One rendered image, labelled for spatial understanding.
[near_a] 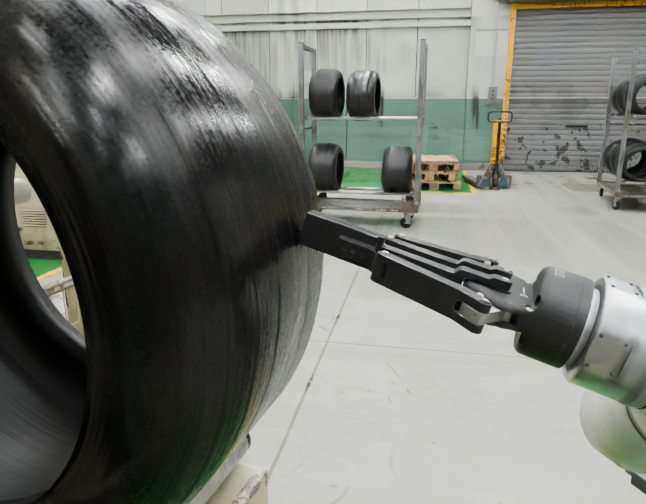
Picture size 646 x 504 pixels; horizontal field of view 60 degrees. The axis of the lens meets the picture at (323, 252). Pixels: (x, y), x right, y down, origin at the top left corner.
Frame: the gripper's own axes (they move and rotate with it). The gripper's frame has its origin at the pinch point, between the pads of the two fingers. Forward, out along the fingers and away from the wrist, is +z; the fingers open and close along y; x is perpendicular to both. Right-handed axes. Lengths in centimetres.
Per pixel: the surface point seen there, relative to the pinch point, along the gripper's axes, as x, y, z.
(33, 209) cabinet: 172, -313, 340
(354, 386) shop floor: 129, -187, 18
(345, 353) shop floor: 133, -221, 32
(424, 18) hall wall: -117, -1108, 221
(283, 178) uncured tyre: -3.8, 1.2, 6.1
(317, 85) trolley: 22, -527, 194
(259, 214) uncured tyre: -2.0, 7.2, 5.0
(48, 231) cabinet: 187, -315, 324
